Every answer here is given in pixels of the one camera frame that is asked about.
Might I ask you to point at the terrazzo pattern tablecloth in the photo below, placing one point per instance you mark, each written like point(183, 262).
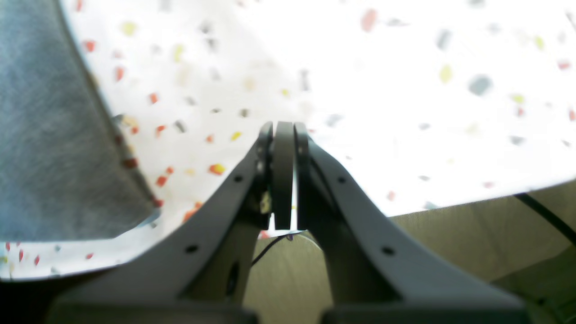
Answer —
point(427, 103)

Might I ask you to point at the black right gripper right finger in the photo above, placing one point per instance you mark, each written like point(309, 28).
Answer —
point(378, 274)

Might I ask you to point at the grey t-shirt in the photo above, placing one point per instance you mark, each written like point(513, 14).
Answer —
point(64, 174)

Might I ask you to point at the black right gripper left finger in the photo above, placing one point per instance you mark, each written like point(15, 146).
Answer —
point(197, 275)

